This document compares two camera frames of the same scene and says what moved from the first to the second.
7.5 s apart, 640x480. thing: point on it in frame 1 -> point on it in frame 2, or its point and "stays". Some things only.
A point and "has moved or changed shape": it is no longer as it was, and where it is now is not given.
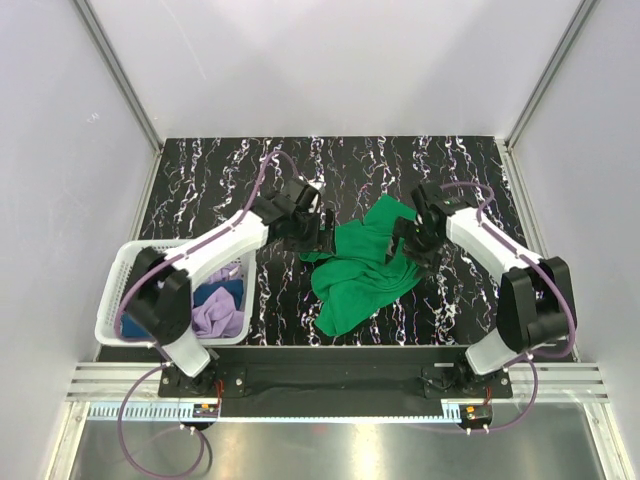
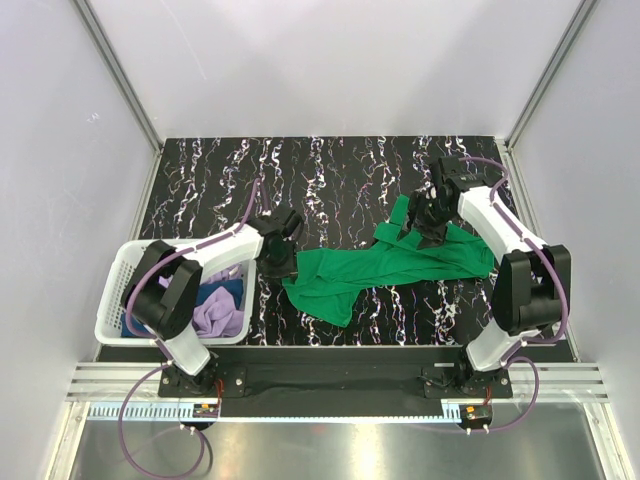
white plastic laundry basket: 107,328 stays
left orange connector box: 202,410 stays
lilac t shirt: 219,317 stays
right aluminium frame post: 583,14 stays
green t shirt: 356,277 has moved or changed shape
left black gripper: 320,240 -> 289,268
